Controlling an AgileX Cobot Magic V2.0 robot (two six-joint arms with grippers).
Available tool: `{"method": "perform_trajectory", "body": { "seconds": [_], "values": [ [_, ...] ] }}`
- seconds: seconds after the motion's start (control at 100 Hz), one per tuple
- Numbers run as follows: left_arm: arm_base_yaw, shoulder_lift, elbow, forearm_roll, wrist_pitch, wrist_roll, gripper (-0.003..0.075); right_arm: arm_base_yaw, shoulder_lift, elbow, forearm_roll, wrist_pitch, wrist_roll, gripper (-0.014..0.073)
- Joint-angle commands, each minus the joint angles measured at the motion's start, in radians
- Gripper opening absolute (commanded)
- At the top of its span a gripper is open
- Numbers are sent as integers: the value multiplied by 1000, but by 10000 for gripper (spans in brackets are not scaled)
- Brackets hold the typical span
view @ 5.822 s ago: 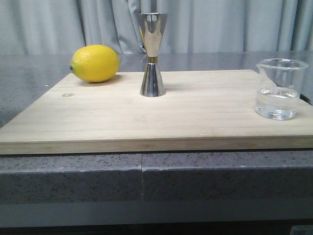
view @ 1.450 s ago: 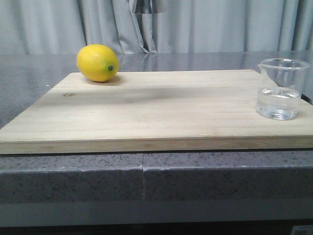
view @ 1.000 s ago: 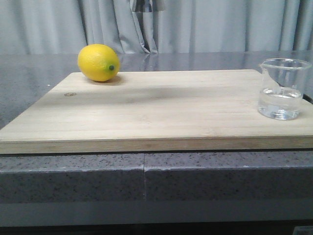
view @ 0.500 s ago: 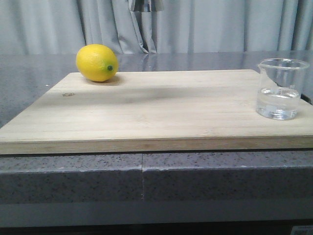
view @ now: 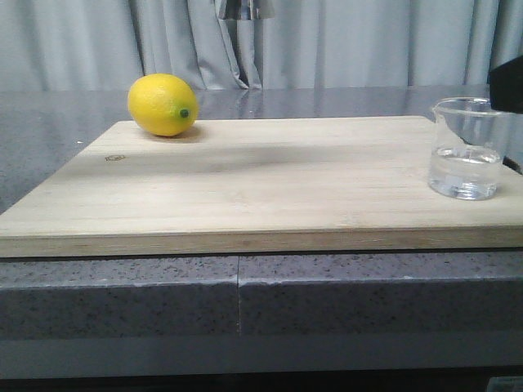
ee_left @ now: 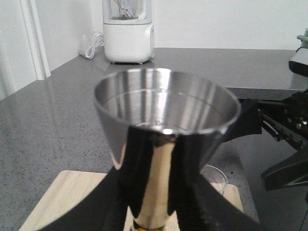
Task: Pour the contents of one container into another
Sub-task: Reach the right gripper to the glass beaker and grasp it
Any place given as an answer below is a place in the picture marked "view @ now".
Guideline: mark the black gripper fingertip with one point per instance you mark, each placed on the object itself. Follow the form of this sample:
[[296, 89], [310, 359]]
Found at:
[[505, 86]]

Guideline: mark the clear glass beaker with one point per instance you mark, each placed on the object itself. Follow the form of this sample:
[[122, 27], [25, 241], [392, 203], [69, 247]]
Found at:
[[468, 150]]

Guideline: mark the steel double jigger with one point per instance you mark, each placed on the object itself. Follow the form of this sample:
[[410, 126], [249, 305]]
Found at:
[[246, 10]]

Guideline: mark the yellow lemon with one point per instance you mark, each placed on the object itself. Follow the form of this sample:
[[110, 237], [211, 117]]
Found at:
[[162, 104]]

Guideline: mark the wooden cutting board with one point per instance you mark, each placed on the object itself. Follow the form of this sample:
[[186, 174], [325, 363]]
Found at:
[[261, 185]]

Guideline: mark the grey curtain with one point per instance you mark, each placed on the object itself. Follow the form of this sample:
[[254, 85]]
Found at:
[[107, 45]]

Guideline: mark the black cutting board handle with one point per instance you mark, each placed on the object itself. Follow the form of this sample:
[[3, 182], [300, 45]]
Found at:
[[513, 165]]

